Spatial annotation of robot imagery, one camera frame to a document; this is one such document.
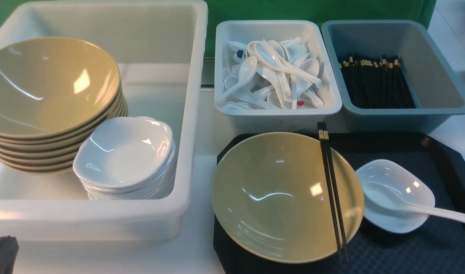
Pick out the pile of white spoons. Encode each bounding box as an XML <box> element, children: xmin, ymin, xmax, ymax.
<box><xmin>217</xmin><ymin>37</ymin><xmax>328</xmax><ymax>110</ymax></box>

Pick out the stack of tan bowls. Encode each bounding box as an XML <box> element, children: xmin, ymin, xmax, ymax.
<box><xmin>0</xmin><ymin>37</ymin><xmax>129</xmax><ymax>175</ymax></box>

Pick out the bundle of black chopsticks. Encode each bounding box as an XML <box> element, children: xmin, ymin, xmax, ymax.
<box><xmin>337</xmin><ymin>53</ymin><xmax>417</xmax><ymax>109</ymax></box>

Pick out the small white sauce dish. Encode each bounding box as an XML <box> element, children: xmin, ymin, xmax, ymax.
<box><xmin>356</xmin><ymin>159</ymin><xmax>435</xmax><ymax>234</ymax></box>

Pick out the black chopstick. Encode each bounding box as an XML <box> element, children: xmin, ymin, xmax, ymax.
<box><xmin>317</xmin><ymin>122</ymin><xmax>343</xmax><ymax>263</ymax></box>
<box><xmin>322</xmin><ymin>122</ymin><xmax>349</xmax><ymax>263</ymax></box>

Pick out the tan noodle bowl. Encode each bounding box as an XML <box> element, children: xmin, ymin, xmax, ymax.
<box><xmin>211</xmin><ymin>132</ymin><xmax>365</xmax><ymax>264</ymax></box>

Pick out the white ceramic soup spoon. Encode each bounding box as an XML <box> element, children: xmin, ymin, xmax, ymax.
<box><xmin>362</xmin><ymin>182</ymin><xmax>465</xmax><ymax>224</ymax></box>

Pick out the stack of white dishes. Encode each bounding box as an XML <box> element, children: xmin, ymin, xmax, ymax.
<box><xmin>73</xmin><ymin>116</ymin><xmax>178</xmax><ymax>201</ymax></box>

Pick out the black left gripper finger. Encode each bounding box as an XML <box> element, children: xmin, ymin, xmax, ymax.
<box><xmin>0</xmin><ymin>236</ymin><xmax>19</xmax><ymax>274</ymax></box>

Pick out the white spoon bin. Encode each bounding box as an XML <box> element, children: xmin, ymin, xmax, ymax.
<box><xmin>214</xmin><ymin>20</ymin><xmax>343</xmax><ymax>134</ymax></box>

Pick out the green backdrop cloth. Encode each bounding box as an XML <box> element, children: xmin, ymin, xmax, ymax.
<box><xmin>0</xmin><ymin>0</ymin><xmax>438</xmax><ymax>57</ymax></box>

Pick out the grey-blue chopstick bin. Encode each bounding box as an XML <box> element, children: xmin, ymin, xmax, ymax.
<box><xmin>321</xmin><ymin>20</ymin><xmax>465</xmax><ymax>134</ymax></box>

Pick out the large white plastic tub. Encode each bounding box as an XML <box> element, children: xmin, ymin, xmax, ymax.
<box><xmin>0</xmin><ymin>0</ymin><xmax>208</xmax><ymax>241</ymax></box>

